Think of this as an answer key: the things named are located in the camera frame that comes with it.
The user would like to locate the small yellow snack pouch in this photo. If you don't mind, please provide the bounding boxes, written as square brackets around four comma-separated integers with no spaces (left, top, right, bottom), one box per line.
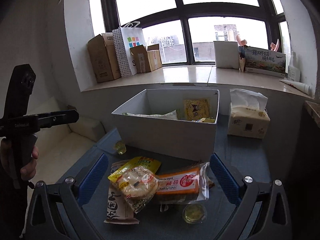
[196,118,215,123]

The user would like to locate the clear yellow jelly cup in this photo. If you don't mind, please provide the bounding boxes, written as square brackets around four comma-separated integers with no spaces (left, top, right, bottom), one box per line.
[182,204,207,224]

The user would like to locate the beige tissue pack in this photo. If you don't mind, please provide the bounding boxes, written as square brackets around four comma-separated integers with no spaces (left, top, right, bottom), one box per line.
[227,88,270,139]

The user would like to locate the round bread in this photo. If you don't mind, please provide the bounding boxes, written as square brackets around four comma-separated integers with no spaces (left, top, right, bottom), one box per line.
[112,166,160,213]

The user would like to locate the flat yellow snack packet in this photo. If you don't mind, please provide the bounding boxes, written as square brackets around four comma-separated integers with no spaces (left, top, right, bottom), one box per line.
[108,156,162,183]

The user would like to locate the landscape printed tissue box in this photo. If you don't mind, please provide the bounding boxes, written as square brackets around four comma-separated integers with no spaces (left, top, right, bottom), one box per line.
[239,46,286,78]

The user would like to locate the large brown cardboard box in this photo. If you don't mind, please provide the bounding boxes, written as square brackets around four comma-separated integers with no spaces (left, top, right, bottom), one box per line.
[87,33,121,83]

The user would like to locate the white dotted paper bag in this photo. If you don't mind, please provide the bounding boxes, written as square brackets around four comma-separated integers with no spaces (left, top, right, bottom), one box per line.
[112,21,145,77]

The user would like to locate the white plastic bottle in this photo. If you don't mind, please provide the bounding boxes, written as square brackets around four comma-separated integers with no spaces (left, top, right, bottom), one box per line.
[287,51,300,82]

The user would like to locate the white tube on sill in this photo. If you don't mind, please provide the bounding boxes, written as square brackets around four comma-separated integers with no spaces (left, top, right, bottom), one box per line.
[280,79,311,95]

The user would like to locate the yellow cartoon snack packet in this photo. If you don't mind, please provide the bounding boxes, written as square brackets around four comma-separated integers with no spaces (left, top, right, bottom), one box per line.
[183,98,210,121]

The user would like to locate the white square box on sill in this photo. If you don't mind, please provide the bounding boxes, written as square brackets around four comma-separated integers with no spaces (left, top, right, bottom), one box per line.
[213,41,239,69]

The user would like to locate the left hand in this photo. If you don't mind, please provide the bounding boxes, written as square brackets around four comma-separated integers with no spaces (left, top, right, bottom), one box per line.
[1,138,39,181]

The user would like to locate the cream sofa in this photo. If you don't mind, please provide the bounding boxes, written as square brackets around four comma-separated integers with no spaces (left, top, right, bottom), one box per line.
[24,96,107,201]

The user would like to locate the tall grey chip bag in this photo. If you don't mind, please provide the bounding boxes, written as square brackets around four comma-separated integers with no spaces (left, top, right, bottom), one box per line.
[123,109,180,120]

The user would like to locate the small open cardboard box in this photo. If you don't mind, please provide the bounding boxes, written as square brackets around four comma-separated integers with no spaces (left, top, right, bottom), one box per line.
[130,44,163,73]

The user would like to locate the orange biscuit pack clear wrap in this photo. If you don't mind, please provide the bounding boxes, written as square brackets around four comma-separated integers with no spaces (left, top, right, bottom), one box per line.
[154,162,214,204]

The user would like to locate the beige long snack bar pack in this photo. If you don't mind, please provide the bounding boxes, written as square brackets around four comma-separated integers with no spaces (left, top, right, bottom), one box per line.
[103,160,140,225]

